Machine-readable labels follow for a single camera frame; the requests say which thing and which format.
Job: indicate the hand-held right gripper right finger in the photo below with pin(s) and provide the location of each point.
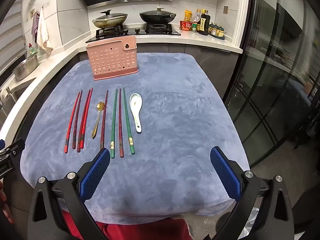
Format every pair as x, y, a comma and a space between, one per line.
225, 172

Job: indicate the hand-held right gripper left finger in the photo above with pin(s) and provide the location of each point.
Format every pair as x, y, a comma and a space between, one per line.
96, 172

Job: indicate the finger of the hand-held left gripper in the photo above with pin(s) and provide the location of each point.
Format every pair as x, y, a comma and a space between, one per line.
17, 146

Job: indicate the dark red chopstick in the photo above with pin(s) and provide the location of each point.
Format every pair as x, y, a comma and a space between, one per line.
77, 122
104, 120
121, 122

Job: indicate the green chopstick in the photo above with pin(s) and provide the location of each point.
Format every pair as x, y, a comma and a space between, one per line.
114, 122
127, 120

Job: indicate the gold flower spoon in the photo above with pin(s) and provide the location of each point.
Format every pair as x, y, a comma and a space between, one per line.
100, 106

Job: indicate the white ceramic spoon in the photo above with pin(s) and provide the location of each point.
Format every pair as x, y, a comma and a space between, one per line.
135, 101

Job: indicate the pink perforated utensil holder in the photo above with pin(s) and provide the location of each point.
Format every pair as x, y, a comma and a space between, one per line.
112, 60

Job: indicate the person's red clothing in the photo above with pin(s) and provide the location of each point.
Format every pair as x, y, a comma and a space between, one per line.
140, 230

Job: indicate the blue-grey fleece blanket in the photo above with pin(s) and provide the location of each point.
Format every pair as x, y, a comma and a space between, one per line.
170, 120

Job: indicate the steel colander basin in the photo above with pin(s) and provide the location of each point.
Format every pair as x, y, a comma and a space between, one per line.
25, 67

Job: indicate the green dish soap bottle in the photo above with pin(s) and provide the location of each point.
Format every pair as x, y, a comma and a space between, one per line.
31, 50

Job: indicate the black-framed glass sliding door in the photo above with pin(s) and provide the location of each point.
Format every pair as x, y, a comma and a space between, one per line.
275, 80

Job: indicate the white window blinds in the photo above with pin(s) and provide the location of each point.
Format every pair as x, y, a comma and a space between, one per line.
10, 35

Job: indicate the white hanging towel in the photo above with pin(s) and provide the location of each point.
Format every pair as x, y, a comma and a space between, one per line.
43, 35

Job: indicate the pink hanging cloth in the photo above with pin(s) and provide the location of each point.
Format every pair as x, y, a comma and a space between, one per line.
35, 27

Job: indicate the green seasoning jar set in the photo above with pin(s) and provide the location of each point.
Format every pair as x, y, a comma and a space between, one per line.
217, 31

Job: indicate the black gas stove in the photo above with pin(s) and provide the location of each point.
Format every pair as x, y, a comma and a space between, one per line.
135, 33

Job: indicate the small green-lidded jar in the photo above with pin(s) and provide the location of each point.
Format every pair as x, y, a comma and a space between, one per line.
194, 28

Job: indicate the red instant noodle bowl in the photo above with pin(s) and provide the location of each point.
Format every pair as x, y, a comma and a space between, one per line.
185, 26

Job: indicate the dark soy sauce bottle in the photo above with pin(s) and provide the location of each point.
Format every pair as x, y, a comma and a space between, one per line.
204, 22

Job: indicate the beige wok with glass lid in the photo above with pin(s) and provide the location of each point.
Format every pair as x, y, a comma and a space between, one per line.
110, 20

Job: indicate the clear plastic bottle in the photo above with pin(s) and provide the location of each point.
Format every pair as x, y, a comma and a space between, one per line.
197, 16

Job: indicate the yellow seasoning packet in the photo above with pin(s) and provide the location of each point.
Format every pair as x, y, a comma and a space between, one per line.
188, 15

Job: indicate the black wok with glass lid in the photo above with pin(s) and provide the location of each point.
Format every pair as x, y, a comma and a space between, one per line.
157, 16

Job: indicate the beige wall outlet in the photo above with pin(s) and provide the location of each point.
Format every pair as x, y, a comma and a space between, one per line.
225, 9

